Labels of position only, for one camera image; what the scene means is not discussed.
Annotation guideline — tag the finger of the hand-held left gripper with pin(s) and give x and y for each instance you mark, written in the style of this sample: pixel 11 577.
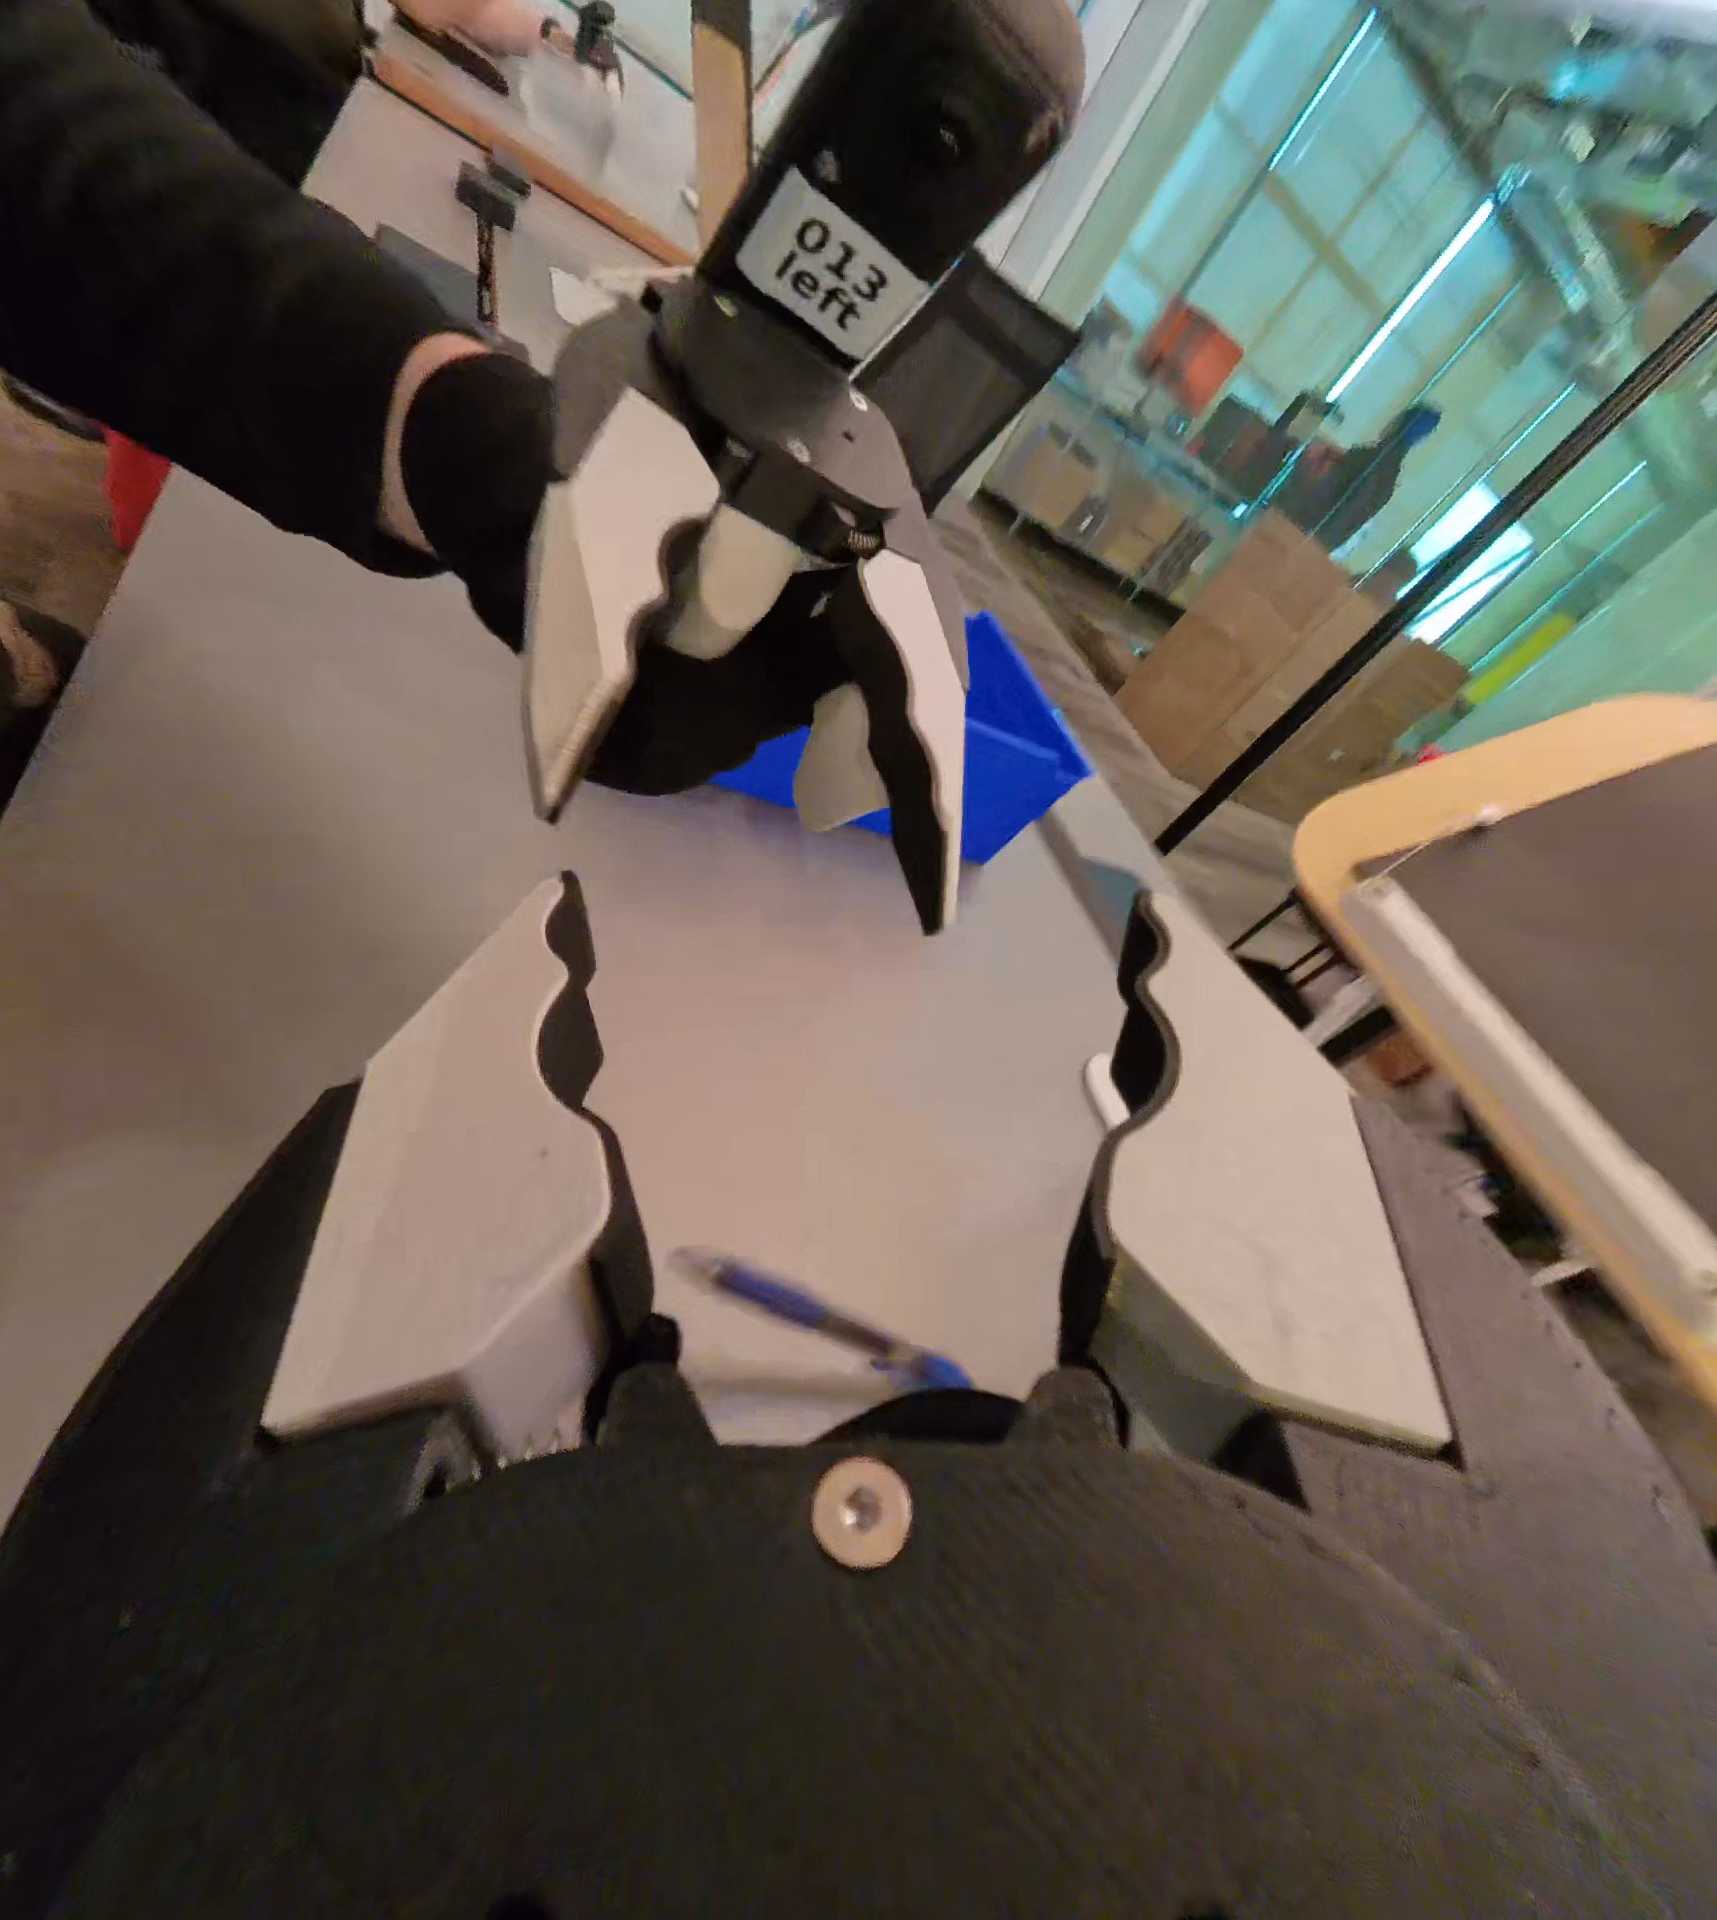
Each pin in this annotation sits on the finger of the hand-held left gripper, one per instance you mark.
pixel 914 740
pixel 603 589

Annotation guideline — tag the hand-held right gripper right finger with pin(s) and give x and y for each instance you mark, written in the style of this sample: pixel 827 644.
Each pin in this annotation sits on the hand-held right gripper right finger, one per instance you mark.
pixel 1263 1261

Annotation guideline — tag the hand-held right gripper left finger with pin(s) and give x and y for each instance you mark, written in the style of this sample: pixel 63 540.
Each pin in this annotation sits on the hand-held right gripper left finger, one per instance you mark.
pixel 451 1231

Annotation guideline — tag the blue plastic bin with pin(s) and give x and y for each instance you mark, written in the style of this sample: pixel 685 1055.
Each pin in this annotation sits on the blue plastic bin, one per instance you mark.
pixel 1022 756

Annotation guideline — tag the blue pen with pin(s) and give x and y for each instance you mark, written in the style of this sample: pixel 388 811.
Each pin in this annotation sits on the blue pen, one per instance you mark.
pixel 798 1318

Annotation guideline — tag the person's left forearm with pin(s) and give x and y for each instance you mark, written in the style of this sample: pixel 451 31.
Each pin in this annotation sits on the person's left forearm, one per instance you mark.
pixel 140 237

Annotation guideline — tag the person's left hand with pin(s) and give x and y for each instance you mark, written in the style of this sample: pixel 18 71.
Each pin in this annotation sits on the person's left hand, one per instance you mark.
pixel 464 484

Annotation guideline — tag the black office chair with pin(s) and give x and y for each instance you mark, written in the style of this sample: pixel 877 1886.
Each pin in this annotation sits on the black office chair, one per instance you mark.
pixel 976 376

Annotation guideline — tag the orange 3D printer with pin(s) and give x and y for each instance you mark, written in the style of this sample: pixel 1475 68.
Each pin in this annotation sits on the orange 3D printer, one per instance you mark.
pixel 1196 353

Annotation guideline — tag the black device on stand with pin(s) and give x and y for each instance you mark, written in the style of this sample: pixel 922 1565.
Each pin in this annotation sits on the black device on stand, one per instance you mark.
pixel 498 221

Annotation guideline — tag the large cardboard box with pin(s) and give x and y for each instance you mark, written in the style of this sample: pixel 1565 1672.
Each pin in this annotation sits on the large cardboard box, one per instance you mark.
pixel 1293 676

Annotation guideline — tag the wooden board with black mat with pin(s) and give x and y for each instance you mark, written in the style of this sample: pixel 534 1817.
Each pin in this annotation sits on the wooden board with black mat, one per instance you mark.
pixel 1634 959

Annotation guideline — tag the black round-top pole stand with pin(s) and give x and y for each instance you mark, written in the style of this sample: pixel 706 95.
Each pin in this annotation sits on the black round-top pole stand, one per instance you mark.
pixel 1495 561

